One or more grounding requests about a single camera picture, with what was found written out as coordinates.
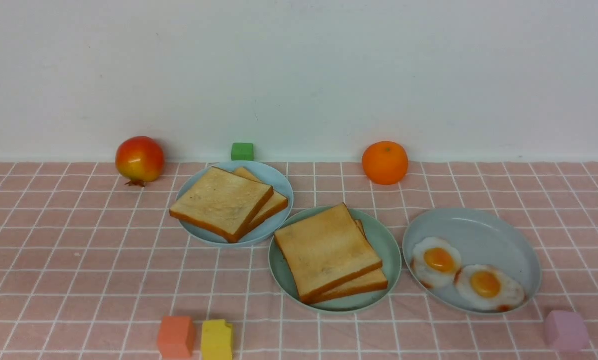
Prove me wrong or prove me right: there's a toast slice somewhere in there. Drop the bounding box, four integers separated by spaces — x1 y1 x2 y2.
273 202 384 304
169 167 275 244
306 219 389 306
232 167 289 232

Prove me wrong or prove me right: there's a light blue bread plate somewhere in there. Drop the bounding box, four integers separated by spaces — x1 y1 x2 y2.
176 161 294 248

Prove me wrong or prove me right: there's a green cube block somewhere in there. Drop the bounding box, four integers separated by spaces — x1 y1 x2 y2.
230 142 255 161

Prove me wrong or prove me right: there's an orange mandarin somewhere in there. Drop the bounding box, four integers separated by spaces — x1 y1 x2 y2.
361 141 409 186

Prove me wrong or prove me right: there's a green centre plate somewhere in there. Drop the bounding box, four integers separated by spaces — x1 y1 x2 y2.
268 203 403 315

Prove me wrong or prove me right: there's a red yellow pomegranate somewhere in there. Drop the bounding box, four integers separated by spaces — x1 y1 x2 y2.
114 136 165 188

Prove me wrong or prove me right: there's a fried egg left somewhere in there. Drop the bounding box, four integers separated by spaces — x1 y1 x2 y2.
409 236 462 290

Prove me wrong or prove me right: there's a fried egg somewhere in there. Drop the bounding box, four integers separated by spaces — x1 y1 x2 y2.
454 264 526 313
409 236 462 290

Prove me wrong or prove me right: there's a yellow notched block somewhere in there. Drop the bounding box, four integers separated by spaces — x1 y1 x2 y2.
201 319 234 360

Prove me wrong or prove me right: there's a grey blue egg plate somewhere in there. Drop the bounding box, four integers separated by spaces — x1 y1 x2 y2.
402 208 542 315

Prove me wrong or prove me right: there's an orange cube block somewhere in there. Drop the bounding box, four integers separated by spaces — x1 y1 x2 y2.
157 316 196 360

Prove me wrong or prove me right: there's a fried egg front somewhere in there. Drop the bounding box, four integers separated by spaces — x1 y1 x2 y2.
454 264 526 313

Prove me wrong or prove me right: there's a pink house block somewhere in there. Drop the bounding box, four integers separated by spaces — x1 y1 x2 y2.
544 310 590 353

